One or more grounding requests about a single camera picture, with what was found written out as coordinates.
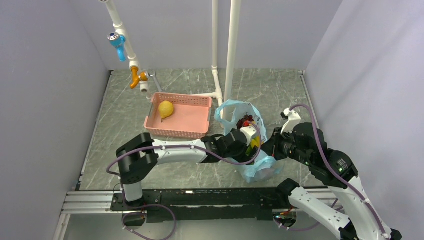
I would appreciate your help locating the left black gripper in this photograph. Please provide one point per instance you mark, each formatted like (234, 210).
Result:
(252, 154)

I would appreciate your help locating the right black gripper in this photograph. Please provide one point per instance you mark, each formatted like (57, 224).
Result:
(271, 145)

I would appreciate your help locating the light blue plastic bag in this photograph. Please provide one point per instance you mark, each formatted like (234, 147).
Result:
(264, 167)

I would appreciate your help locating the yellow fake pear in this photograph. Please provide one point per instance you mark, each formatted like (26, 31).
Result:
(165, 109)

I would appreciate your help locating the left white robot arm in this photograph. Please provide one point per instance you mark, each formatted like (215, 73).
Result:
(140, 155)

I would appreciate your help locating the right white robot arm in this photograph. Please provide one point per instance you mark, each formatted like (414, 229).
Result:
(306, 145)

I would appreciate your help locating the yellow fake banana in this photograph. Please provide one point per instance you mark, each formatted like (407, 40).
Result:
(255, 142)

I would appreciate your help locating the dark fake grapes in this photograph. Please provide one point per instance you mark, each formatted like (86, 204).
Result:
(245, 121)

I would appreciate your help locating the pink plastic basket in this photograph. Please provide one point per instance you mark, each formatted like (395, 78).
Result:
(190, 118)

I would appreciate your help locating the silver wrench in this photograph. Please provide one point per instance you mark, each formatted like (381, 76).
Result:
(153, 76)

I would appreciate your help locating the orange plastic faucet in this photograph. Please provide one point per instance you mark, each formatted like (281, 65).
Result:
(137, 78)

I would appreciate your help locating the blue plastic faucet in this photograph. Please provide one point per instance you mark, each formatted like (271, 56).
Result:
(118, 42)

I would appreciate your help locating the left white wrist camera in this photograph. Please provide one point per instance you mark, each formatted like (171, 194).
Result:
(250, 132)

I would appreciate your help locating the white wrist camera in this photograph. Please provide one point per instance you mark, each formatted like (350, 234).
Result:
(293, 119)
(250, 132)

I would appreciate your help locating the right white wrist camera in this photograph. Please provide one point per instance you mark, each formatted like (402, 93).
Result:
(293, 119)

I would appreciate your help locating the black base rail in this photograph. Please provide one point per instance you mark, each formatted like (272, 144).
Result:
(160, 205)

